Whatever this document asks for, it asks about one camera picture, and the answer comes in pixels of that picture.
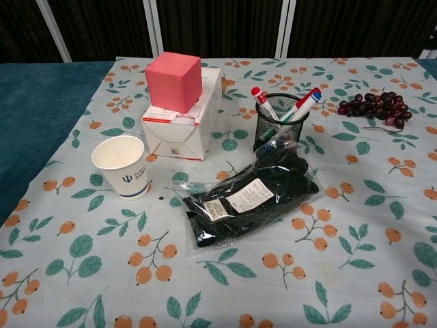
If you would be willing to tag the black cloth in plastic bag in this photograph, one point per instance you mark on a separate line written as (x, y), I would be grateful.
(252, 201)

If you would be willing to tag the dark purple grape bunch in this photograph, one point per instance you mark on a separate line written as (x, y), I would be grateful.
(379, 106)

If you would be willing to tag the red cap marker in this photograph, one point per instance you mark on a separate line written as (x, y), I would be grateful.
(262, 99)
(304, 102)

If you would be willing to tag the blue cap marker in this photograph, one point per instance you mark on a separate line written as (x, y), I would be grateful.
(316, 95)

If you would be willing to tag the black mesh pen holder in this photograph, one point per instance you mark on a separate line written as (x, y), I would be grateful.
(278, 133)

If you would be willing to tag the white paper cup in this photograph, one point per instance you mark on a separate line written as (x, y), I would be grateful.
(124, 171)

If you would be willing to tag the dark pleated curtain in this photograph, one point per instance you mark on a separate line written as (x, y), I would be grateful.
(218, 24)

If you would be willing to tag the white frame post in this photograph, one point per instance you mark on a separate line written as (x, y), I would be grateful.
(54, 30)
(155, 27)
(285, 27)
(426, 53)

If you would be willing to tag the floral print tablecloth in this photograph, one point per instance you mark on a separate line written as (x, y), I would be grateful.
(259, 239)

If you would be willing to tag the pink foam cube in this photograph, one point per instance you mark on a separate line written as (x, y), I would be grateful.
(172, 82)

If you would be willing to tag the white carton box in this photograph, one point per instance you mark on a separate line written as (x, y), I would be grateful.
(201, 130)

